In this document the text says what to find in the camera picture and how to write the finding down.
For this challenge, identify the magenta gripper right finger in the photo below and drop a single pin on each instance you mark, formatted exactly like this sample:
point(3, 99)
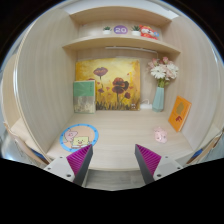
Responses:
point(148, 162)

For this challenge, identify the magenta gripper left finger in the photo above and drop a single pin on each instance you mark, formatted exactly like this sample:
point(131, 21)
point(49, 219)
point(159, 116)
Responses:
point(79, 162)

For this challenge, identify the round cartoon mouse pad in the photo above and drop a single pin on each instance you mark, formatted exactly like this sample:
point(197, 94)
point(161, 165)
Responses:
point(78, 136)

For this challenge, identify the white power adapter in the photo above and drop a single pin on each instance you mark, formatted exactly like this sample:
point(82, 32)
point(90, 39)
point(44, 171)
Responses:
point(145, 104)

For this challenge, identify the light blue vase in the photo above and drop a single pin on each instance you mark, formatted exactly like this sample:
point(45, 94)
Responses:
point(158, 102)

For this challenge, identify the orange book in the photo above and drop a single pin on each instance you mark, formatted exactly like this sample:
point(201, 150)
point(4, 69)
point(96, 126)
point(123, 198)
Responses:
point(179, 113)

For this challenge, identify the green book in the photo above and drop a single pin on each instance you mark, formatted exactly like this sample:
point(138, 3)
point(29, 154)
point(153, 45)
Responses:
point(84, 96)

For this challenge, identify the yellow flower painting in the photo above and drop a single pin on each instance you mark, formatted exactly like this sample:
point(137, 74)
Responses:
point(117, 82)

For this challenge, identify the pink white flower bouquet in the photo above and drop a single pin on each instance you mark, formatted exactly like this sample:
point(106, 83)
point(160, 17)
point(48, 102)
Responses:
point(163, 70)

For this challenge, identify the white light bar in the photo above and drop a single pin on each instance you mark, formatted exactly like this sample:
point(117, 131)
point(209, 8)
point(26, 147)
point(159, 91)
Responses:
point(130, 48)

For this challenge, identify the wooden shelf board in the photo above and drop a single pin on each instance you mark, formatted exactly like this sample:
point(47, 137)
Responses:
point(121, 41)

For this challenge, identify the red plush toy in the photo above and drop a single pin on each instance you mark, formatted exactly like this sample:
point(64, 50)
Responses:
point(148, 32)

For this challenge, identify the right small potted plant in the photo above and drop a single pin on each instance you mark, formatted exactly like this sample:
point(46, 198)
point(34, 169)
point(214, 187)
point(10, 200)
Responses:
point(135, 30)

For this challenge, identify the small potted plant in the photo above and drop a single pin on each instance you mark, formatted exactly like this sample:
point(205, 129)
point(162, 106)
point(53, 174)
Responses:
point(107, 30)
point(135, 30)

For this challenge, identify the left small potted plant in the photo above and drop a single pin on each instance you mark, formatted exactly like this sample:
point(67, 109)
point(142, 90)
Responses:
point(107, 30)

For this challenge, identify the purple round number sign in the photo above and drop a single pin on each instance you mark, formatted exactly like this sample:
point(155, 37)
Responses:
point(120, 29)

